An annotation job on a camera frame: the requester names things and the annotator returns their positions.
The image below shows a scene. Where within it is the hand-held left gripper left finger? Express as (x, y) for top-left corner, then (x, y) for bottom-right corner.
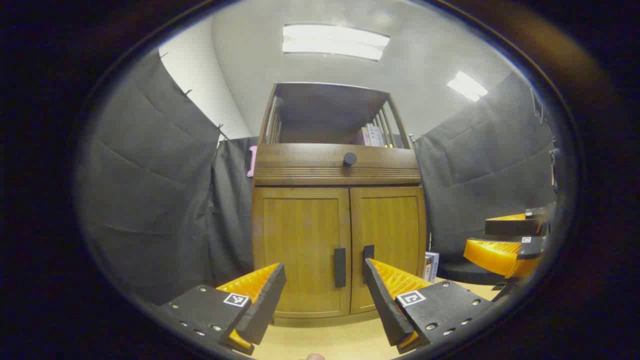
(159, 262), (287, 357)

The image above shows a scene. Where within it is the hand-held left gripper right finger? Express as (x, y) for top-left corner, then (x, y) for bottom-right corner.
(362, 258), (495, 356)

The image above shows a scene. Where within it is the wooden shoe cabinet door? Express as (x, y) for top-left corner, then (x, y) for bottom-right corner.
(252, 187), (352, 319)
(350, 186), (427, 315)

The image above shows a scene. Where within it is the wooden double-door shoe cabinet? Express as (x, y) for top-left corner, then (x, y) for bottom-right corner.
(251, 81), (428, 328)

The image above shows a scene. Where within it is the small ceiling light panel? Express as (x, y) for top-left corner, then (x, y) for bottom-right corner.
(446, 71), (489, 103)

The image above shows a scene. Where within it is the large ceiling light panel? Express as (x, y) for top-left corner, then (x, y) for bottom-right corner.
(282, 24), (391, 62)

